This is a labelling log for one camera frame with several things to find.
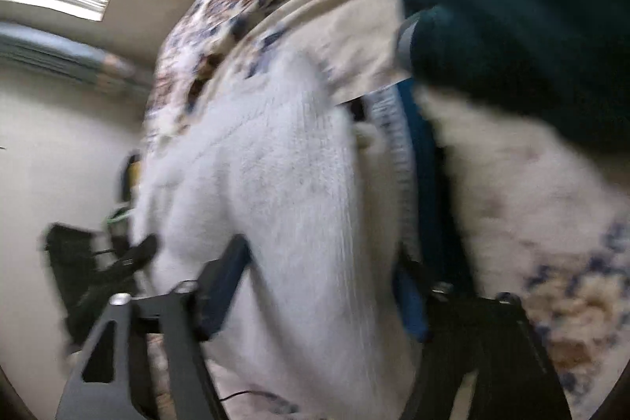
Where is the white knit sweater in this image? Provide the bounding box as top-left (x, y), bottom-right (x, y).
top-left (132, 51), bottom-right (415, 419)

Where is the folded dark striped garment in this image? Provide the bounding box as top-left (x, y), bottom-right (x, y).
top-left (344, 76), bottom-right (478, 298)

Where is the floral bed sheet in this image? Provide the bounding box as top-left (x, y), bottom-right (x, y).
top-left (142, 0), bottom-right (629, 419)

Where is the grey-blue left curtain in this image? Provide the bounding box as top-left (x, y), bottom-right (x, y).
top-left (1, 22), bottom-right (153, 96)

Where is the dark teal blanket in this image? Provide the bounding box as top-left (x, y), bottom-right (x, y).
top-left (396, 0), bottom-right (629, 152)

